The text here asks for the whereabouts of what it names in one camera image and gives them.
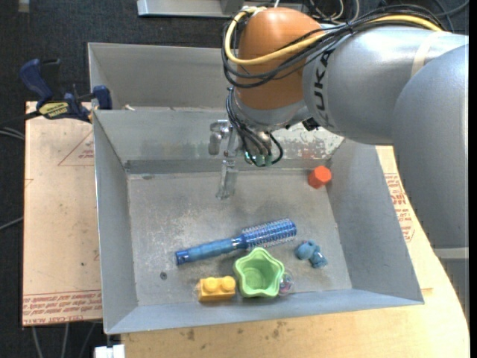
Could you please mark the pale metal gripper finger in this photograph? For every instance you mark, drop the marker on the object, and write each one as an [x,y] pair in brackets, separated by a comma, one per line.
[233,179]
[223,185]

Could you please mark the grey metal bin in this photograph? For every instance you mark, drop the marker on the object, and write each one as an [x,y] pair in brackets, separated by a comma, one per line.
[179,207]

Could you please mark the blue hairbrush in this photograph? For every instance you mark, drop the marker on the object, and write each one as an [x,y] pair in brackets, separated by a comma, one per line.
[231,242]

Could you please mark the orange hexagonal block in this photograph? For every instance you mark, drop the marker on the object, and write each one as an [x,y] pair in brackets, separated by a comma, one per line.
[319,176]

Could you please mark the green star-shaped cup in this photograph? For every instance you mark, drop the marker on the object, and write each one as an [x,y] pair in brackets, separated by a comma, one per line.
[258,272]

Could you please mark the yellow toy brick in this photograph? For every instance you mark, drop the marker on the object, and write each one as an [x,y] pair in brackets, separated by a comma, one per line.
[217,288]

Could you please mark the blue toy animal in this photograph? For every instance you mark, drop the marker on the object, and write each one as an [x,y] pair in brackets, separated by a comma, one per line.
[310,253]

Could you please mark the small clear plastic ball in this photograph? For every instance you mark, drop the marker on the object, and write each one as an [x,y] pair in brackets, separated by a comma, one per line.
[287,282]

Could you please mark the brown cardboard board red print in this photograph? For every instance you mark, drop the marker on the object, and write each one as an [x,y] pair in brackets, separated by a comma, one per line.
[59,207]

